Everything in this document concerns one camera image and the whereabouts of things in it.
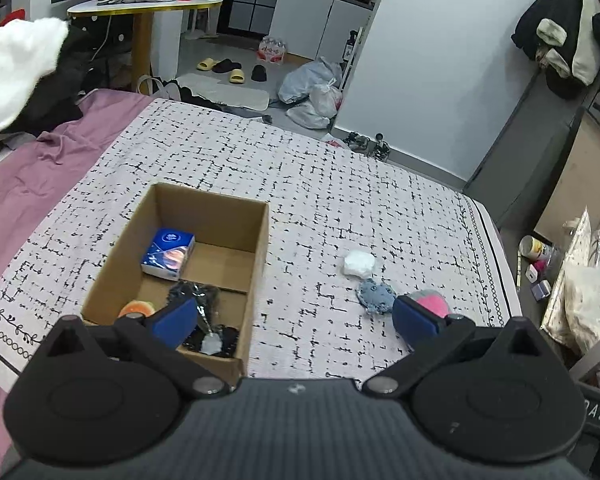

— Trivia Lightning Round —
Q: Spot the yellow white cup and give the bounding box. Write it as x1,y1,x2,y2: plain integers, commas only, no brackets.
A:
518,235,554,262

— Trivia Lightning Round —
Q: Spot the white black patterned blanket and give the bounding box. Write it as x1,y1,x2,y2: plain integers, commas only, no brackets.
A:
75,99,521,379

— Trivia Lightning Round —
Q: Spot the white soft ball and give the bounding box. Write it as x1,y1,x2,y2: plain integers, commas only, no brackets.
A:
342,250,376,280

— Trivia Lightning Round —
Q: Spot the blue grey cloth piece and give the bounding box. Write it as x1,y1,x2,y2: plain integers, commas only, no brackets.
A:
355,278,396,314

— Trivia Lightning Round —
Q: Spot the black white plush flower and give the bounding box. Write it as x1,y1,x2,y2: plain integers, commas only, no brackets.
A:
182,325,239,359

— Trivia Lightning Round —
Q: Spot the crumpled clear plastic bag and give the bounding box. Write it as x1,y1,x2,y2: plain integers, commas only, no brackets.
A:
541,209,600,356

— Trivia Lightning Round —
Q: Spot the yellow slipper left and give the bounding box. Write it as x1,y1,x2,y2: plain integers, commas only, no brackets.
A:
196,58,218,72

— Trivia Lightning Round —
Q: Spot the red white bottle pack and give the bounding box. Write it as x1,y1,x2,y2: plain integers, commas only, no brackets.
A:
257,36,287,65

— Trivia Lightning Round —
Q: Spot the black slipper left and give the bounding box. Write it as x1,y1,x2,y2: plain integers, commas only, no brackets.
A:
212,58,242,74

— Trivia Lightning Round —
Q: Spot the grey plastic bag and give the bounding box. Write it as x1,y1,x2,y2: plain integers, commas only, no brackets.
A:
277,56,342,105

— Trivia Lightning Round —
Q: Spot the grey pink plush earmuff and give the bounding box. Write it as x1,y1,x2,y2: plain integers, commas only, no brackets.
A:
408,289,451,318

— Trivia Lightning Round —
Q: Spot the yellow slipper right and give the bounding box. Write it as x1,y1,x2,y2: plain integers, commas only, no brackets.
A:
230,68,245,84

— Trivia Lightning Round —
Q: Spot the black slipper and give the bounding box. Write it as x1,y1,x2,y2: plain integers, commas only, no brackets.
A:
251,64,268,82
212,58,242,74

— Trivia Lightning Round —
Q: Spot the white plastic bag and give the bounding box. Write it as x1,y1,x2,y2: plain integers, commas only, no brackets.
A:
286,78,342,130

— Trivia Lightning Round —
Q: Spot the black item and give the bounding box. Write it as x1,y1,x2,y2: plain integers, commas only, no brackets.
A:
166,280,220,334

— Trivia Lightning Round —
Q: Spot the yellow round side table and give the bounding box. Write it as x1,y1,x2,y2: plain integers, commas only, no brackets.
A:
67,0,223,89

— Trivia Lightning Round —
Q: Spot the black slipper right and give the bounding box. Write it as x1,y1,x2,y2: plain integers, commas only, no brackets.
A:
251,64,268,82

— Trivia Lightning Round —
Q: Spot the purple bed sheet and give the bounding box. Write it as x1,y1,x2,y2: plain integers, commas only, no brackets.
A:
0,90,156,469

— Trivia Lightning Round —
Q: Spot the yellow slipper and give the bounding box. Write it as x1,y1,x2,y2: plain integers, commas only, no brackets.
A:
230,68,245,84
196,58,218,72

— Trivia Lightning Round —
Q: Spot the black white hanging jacket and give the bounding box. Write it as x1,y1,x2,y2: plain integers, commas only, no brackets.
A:
512,0,600,101

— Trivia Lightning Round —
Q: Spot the blue tissue pack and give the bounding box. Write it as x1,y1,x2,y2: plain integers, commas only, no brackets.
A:
140,229,196,282

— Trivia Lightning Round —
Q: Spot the white fluffy garment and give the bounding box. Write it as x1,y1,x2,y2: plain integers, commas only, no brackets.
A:
0,18,69,132

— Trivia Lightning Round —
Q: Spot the orange burger plush toy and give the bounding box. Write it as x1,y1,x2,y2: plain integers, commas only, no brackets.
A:
118,300,156,318

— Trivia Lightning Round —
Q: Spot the brown cardboard box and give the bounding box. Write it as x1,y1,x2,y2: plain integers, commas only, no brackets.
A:
82,183,270,386

